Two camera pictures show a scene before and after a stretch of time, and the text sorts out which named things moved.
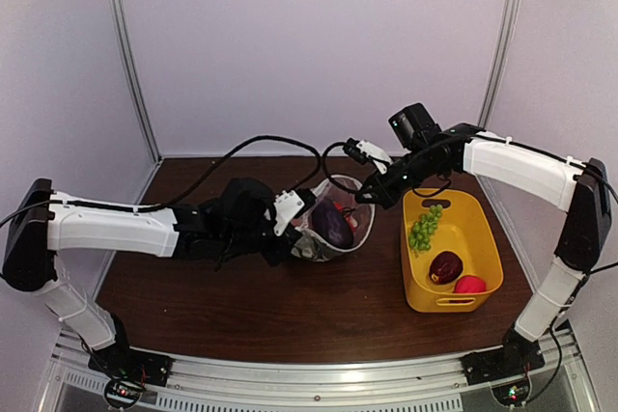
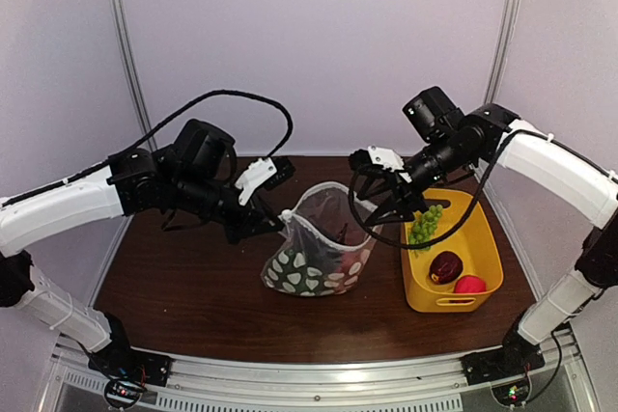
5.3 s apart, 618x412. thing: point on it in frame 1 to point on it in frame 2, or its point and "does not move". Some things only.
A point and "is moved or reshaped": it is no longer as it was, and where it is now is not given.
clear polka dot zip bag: x=337 y=221 is moved or reshaped
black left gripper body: x=273 y=255 to x=253 y=214
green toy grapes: x=420 y=236 does not move
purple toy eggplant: x=329 y=223 to x=318 y=253
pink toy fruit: x=469 y=285 does not move
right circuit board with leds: x=512 y=395 does not move
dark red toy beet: x=445 y=267 does not move
